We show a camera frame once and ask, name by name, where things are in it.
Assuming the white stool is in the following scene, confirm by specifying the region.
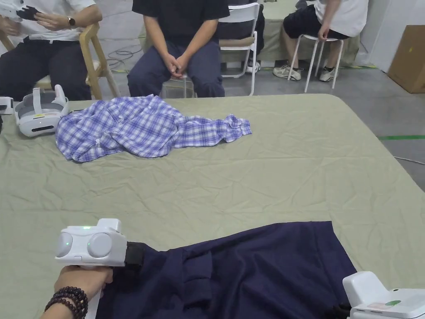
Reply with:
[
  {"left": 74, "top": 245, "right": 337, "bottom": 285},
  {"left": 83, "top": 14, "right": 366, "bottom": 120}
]
[{"left": 295, "top": 32, "right": 344, "bottom": 93}]

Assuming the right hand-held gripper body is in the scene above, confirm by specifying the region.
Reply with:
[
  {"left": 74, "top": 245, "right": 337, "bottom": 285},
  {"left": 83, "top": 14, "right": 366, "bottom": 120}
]
[{"left": 342, "top": 270, "right": 425, "bottom": 319}]

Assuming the grey floor cable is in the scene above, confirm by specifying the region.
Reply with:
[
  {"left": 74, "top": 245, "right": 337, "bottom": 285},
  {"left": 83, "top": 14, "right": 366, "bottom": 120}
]
[{"left": 105, "top": 42, "right": 144, "bottom": 72}]

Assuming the white chair with cushion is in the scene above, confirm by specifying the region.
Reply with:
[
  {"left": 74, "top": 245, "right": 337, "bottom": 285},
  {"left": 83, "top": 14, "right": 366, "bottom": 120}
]
[{"left": 161, "top": 2, "right": 260, "bottom": 98}]

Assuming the white headset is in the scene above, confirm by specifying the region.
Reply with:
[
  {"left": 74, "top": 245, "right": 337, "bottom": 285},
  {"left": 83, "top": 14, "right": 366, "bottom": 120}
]
[{"left": 14, "top": 84, "right": 70, "bottom": 138}]

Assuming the wooden chair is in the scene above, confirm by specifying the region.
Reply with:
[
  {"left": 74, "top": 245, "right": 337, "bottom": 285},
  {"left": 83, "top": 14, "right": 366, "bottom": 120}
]
[{"left": 0, "top": 22, "right": 122, "bottom": 100}]

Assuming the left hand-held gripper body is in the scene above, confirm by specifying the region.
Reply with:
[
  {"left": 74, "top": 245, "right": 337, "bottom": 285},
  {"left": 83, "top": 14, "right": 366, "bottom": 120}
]
[{"left": 54, "top": 218, "right": 146, "bottom": 270}]

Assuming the white floor cable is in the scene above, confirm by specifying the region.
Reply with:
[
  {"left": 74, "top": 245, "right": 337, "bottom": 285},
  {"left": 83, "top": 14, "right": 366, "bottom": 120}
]
[{"left": 394, "top": 154, "right": 425, "bottom": 165}]

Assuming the bed with pale green sheet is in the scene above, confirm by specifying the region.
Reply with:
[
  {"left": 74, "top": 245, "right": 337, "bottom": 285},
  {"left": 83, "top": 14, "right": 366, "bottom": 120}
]
[{"left": 0, "top": 93, "right": 425, "bottom": 319}]

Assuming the dark blue shirt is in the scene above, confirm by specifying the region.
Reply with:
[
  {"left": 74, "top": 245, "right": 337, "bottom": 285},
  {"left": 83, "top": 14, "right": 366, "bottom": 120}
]
[{"left": 95, "top": 221, "right": 358, "bottom": 319}]

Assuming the person's left hand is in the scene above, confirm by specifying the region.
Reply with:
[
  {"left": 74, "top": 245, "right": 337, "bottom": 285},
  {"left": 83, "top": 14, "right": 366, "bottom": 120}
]
[{"left": 54, "top": 264, "right": 114, "bottom": 301}]

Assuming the white device with black strap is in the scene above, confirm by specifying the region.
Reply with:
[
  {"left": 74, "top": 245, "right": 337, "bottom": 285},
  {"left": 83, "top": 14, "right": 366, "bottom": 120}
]
[{"left": 0, "top": 96, "right": 15, "bottom": 115}]

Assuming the person's left forearm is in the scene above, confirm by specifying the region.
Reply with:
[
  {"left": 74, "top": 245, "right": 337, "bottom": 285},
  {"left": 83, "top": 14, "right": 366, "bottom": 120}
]
[{"left": 39, "top": 285, "right": 100, "bottom": 319}]

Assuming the cardboard carton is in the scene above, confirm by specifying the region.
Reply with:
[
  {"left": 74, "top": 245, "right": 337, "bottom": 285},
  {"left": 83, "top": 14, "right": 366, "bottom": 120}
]
[{"left": 387, "top": 25, "right": 425, "bottom": 94}]

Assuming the blue white plaid shirt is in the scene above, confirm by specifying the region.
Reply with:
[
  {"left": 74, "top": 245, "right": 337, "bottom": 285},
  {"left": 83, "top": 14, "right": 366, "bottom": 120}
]
[{"left": 55, "top": 94, "right": 252, "bottom": 163}]

